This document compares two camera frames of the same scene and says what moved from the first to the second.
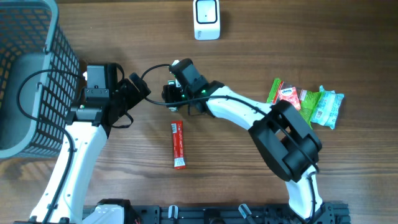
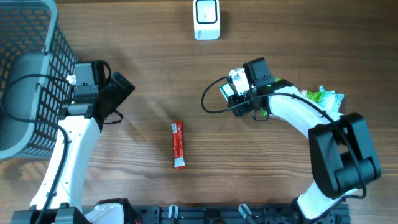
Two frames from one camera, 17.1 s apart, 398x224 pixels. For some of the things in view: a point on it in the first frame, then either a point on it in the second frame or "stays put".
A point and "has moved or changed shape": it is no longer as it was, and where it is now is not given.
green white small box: (173, 82) has moved or changed shape
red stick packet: (176, 127) stays put
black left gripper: (135, 95) -> (122, 93)
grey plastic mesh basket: (40, 79) stays put
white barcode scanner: (206, 19) stays put
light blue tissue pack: (328, 108) stays put
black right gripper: (170, 93) -> (235, 102)
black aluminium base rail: (338, 213) stays put
